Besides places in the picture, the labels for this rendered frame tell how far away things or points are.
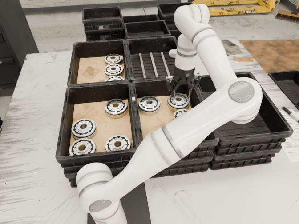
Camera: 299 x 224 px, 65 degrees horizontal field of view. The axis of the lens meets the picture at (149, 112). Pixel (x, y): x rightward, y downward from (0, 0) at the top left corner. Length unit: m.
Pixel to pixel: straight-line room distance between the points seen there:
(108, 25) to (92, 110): 1.52
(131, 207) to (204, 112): 0.50
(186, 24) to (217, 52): 0.13
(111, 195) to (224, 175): 0.64
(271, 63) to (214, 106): 2.71
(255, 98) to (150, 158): 0.27
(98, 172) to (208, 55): 0.42
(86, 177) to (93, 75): 0.83
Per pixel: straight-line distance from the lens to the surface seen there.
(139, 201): 0.92
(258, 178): 1.16
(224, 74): 0.66
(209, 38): 0.68
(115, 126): 1.06
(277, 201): 1.14
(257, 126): 1.16
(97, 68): 1.40
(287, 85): 2.48
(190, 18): 0.72
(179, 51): 0.81
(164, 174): 1.04
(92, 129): 1.02
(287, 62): 3.35
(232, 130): 1.10
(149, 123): 1.06
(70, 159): 0.87
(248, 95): 0.56
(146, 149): 0.55
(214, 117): 0.54
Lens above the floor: 1.63
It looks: 46 degrees down
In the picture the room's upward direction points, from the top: 1 degrees clockwise
